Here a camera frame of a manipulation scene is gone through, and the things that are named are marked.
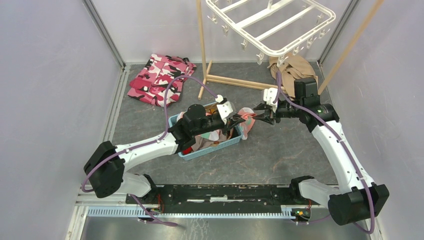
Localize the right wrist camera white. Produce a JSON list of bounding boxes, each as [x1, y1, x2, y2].
[[262, 87, 279, 108]]

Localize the pink sock green patches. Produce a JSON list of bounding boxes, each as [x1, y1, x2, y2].
[[238, 107, 257, 140]]

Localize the wooden hanger stand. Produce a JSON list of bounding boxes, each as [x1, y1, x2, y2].
[[195, 0, 385, 94]]

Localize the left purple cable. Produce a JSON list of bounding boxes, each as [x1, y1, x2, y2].
[[80, 75, 221, 194]]

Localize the brown beige socks pile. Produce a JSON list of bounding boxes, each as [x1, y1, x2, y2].
[[190, 114, 241, 152]]

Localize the white clip hanger frame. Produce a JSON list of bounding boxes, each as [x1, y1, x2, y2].
[[204, 0, 337, 66]]

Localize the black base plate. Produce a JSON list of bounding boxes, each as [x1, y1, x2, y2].
[[139, 184, 317, 214]]

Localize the beige cloth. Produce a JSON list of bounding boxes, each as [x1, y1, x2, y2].
[[268, 52, 318, 98]]

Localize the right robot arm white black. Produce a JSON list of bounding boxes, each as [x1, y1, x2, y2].
[[255, 78, 390, 226]]

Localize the red sock white stars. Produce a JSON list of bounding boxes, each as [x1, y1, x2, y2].
[[181, 147, 194, 155]]

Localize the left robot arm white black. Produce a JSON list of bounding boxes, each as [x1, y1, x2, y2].
[[81, 102, 245, 204]]

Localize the blue plastic basket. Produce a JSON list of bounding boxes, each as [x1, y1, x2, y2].
[[167, 102, 245, 162]]

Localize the pink camouflage cloth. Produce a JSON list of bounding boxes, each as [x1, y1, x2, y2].
[[127, 53, 197, 107]]

